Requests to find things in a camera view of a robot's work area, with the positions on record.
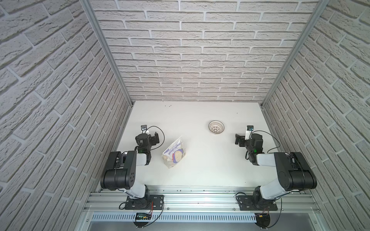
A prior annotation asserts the oats bag white purple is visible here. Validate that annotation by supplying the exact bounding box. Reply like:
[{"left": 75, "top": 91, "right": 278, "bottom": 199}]
[{"left": 161, "top": 137, "right": 186, "bottom": 168}]

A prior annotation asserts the patterned breakfast bowl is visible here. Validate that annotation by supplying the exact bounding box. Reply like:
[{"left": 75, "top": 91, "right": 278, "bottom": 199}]
[{"left": 208, "top": 120, "right": 225, "bottom": 134}]

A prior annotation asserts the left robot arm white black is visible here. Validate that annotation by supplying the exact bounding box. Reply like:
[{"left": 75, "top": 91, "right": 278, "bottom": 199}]
[{"left": 100, "top": 132, "right": 160, "bottom": 210}]

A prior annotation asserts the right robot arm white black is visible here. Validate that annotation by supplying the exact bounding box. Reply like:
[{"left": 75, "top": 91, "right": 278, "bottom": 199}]
[{"left": 235, "top": 132, "right": 318, "bottom": 210}]

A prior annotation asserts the left controller board green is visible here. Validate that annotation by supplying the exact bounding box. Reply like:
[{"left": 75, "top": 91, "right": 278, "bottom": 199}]
[{"left": 134, "top": 213, "right": 152, "bottom": 228}]

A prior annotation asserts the right controller board round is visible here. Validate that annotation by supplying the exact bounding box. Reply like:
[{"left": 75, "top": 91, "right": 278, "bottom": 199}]
[{"left": 255, "top": 213, "right": 271, "bottom": 229}]

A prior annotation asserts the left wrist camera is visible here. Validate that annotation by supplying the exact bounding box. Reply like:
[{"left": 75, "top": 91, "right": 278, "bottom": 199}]
[{"left": 141, "top": 125, "right": 147, "bottom": 133}]

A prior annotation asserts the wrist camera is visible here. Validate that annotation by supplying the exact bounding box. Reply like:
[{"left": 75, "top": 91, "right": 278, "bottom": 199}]
[
  {"left": 141, "top": 125, "right": 147, "bottom": 133},
  {"left": 245, "top": 125, "right": 254, "bottom": 140}
]

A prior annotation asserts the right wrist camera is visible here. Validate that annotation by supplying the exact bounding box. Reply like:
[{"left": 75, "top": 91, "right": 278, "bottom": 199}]
[{"left": 245, "top": 125, "right": 254, "bottom": 140}]

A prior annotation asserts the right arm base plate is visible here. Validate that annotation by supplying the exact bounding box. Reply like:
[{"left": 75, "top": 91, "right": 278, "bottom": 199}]
[{"left": 236, "top": 194, "right": 278, "bottom": 211}]

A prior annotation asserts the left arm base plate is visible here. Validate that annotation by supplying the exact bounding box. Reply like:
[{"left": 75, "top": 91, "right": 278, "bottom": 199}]
[{"left": 119, "top": 194, "right": 164, "bottom": 211}]

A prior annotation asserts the aluminium mounting rail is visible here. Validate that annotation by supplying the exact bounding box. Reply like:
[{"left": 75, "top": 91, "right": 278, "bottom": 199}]
[{"left": 83, "top": 185, "right": 321, "bottom": 213}]

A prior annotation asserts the perforated cable duct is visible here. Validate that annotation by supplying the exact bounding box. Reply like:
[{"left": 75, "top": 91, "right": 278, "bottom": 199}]
[{"left": 91, "top": 212, "right": 257, "bottom": 223}]

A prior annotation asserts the left aluminium corner post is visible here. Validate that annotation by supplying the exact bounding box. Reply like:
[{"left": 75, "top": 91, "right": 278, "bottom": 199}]
[{"left": 81, "top": 0, "right": 133, "bottom": 108}]

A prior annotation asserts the aluminium corner post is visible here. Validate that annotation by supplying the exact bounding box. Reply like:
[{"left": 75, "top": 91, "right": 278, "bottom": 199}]
[
  {"left": 261, "top": 0, "right": 330, "bottom": 110},
  {"left": 81, "top": 0, "right": 133, "bottom": 108}
]

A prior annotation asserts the right aluminium corner post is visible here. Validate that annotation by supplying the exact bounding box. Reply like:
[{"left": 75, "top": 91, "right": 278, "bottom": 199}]
[{"left": 261, "top": 0, "right": 330, "bottom": 110}]

